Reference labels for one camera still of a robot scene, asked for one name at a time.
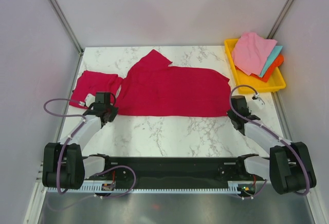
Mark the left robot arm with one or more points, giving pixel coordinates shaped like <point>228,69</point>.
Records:
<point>63,166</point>

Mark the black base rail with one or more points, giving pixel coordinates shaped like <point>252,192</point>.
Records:
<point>169,173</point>

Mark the pink t-shirt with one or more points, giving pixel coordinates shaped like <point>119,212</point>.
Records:
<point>251,52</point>

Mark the light blue t-shirt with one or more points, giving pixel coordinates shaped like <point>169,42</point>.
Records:
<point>275,52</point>

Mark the left aluminium frame post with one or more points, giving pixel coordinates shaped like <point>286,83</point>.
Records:
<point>67,27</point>

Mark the orange t-shirt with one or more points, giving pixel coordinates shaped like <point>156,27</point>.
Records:
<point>269,69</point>

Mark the folded red t-shirt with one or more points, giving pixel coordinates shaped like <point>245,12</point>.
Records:
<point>91,82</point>

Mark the red t-shirt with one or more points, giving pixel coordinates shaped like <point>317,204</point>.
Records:
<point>153,87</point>
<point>91,82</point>

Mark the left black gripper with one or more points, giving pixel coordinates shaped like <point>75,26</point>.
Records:
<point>114,112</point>

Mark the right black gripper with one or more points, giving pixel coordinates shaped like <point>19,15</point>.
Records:
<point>229,113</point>

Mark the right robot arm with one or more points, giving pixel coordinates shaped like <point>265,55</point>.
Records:
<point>289,167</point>

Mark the aluminium frame post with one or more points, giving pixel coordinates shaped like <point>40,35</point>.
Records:
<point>67,27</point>
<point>279,20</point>

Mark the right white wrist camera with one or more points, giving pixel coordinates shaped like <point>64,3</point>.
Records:
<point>258,101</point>

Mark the yellow plastic tray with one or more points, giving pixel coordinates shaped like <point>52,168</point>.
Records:
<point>275,82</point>

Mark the right aluminium frame post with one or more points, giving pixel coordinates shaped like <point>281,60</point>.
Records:
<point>279,20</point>

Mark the white slotted cable duct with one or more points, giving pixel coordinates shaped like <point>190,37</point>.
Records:
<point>103,188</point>

